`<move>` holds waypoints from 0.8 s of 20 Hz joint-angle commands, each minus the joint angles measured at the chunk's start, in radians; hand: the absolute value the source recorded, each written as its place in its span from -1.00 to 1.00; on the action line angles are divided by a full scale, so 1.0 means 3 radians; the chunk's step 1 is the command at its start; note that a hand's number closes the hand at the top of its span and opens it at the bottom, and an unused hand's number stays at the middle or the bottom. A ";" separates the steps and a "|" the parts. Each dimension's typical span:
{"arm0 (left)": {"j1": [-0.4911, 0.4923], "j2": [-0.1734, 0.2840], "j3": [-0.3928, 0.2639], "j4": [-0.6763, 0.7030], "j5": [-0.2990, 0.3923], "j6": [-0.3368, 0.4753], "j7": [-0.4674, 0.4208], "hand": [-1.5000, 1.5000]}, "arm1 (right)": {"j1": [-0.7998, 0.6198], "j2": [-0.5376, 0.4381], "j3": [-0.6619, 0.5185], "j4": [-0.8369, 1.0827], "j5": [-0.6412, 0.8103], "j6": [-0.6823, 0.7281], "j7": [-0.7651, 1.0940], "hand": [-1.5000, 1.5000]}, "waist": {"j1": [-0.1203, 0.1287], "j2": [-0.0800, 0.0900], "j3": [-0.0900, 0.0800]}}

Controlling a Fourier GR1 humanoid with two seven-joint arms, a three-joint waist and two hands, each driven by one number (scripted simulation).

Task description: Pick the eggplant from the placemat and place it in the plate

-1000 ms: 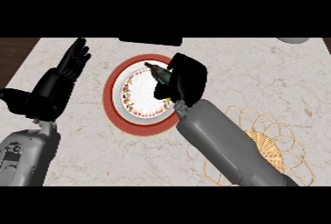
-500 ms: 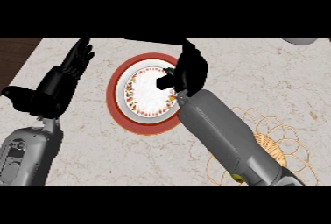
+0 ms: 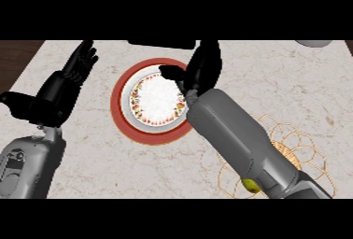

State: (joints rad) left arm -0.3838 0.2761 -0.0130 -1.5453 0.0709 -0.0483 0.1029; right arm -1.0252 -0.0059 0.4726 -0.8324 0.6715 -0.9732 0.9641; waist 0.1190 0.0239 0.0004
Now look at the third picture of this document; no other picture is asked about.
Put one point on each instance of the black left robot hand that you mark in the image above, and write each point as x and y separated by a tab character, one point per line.
53	93

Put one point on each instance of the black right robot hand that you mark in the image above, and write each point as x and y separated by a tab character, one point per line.
202	68

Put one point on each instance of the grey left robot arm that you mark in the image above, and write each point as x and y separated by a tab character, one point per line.
28	166

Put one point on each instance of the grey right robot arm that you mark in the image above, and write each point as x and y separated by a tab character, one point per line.
248	146

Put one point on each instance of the red-rimmed floral plate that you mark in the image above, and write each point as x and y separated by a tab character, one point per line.
149	101

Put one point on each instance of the yellow-green eggplant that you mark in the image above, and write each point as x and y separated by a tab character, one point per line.
251	185

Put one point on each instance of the grey round object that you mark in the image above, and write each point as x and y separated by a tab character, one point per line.
314	43

